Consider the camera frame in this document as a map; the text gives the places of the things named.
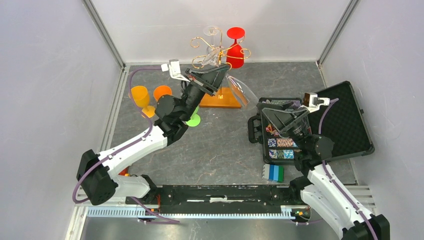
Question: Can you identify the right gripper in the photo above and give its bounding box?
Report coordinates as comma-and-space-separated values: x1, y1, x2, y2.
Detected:
255, 100, 310, 152

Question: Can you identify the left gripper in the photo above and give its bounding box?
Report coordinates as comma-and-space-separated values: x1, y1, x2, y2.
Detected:
179, 64, 231, 122

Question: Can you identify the clear flute glass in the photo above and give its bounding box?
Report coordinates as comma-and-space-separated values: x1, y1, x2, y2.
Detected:
201, 48, 260, 109

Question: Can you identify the green wine glass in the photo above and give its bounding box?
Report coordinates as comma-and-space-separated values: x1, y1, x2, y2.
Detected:
186, 106, 201, 127

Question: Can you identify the orange wine glass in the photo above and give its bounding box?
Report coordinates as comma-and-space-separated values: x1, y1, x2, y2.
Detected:
153, 85, 173, 102

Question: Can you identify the yellow wine glass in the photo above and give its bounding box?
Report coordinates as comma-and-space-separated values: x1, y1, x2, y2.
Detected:
128, 85, 155, 118

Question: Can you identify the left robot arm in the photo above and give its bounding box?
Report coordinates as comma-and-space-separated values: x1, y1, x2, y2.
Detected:
72, 61, 231, 206

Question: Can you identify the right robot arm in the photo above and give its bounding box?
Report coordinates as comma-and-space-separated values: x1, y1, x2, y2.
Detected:
257, 98, 391, 240

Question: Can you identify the red wine glass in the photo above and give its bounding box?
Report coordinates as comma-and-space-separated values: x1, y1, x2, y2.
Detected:
226, 26, 245, 69

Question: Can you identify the clear glass back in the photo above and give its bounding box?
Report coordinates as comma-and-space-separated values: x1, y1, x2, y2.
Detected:
203, 25, 222, 54

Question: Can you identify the black poker chip case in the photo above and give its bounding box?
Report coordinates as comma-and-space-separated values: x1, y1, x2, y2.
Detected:
247, 81, 375, 165

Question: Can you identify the blue green brick stack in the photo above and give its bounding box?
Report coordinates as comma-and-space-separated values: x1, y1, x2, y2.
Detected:
262, 164, 284, 183

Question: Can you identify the toy brick car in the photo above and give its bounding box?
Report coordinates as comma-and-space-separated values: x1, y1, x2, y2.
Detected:
119, 167, 131, 177

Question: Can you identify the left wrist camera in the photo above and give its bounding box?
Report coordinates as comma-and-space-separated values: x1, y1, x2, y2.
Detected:
160, 59, 190, 82

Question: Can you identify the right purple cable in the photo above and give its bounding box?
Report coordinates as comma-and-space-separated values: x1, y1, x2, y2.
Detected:
294, 97, 380, 240

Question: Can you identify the purple cable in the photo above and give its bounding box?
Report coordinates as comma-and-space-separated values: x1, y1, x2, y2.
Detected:
72, 66, 181, 224
294, 97, 380, 240

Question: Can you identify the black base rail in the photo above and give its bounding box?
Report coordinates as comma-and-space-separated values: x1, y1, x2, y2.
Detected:
139, 184, 311, 216

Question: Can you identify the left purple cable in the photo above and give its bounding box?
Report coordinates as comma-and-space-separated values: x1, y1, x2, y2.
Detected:
72, 66, 181, 224

